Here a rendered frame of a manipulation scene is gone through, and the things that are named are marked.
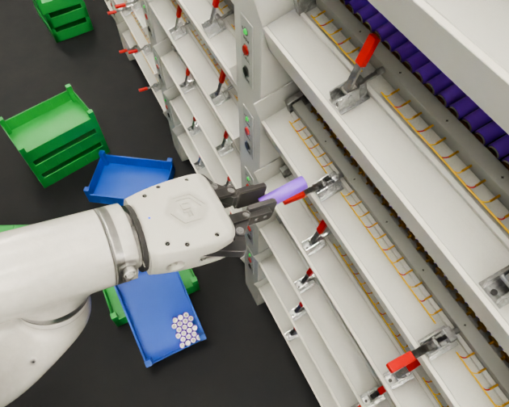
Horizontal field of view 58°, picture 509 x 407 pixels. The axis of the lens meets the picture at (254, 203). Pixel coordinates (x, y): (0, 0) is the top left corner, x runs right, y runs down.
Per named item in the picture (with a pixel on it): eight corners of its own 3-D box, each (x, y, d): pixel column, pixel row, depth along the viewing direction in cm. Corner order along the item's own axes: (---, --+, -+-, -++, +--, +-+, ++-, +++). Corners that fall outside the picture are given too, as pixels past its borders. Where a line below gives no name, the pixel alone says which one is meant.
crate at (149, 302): (205, 336, 151) (207, 338, 144) (147, 364, 147) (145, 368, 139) (170, 253, 155) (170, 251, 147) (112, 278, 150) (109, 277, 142)
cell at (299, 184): (299, 173, 58) (254, 196, 58) (304, 178, 57) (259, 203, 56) (304, 184, 59) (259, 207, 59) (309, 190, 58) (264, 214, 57)
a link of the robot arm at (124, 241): (118, 262, 43) (149, 252, 44) (90, 192, 47) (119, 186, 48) (119, 302, 49) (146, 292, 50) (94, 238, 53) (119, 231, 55)
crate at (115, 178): (89, 202, 180) (82, 190, 173) (105, 161, 191) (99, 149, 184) (163, 211, 178) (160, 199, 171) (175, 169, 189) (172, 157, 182)
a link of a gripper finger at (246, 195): (220, 199, 54) (267, 186, 57) (208, 179, 55) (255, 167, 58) (216, 216, 56) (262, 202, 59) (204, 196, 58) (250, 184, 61)
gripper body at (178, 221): (141, 261, 44) (243, 228, 49) (108, 184, 49) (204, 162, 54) (140, 297, 50) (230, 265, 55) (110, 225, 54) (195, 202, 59)
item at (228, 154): (246, 207, 120) (231, 182, 108) (166, 66, 150) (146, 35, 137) (313, 167, 120) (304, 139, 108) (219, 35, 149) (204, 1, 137)
